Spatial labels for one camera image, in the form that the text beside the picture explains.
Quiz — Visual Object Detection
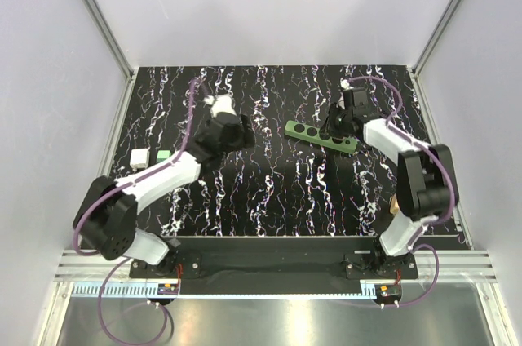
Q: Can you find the green power strip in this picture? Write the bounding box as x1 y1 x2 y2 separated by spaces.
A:
284 121 358 154

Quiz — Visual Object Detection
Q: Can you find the green charger plug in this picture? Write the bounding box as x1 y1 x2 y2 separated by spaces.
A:
157 150 170 162

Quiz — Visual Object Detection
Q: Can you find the white charger plug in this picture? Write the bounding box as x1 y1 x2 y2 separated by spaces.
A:
130 149 150 171

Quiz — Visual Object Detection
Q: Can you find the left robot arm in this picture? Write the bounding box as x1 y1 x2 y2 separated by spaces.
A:
73 112 255 277

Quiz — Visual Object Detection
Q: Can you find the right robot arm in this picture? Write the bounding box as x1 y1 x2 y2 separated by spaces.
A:
323 85 458 278

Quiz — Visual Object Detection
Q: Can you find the marble pattern mat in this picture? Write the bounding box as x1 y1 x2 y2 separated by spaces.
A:
109 64 431 237

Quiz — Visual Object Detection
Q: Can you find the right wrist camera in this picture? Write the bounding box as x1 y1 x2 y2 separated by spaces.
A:
342 87 369 113

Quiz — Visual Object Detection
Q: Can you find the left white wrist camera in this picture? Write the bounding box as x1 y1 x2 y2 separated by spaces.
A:
204 95 237 118

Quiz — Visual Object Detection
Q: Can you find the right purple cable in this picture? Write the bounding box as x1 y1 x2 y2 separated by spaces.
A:
340 75 456 308

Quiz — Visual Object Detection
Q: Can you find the purple cable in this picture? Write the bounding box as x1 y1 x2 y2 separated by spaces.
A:
72 76 209 341
340 75 456 308

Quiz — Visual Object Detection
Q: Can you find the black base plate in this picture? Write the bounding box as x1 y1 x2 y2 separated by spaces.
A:
130 237 418 280

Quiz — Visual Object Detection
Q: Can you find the aluminium frame rail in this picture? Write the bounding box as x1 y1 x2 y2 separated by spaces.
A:
54 250 497 301

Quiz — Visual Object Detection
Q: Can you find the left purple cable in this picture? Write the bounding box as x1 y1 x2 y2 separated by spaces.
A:
72 76 209 341

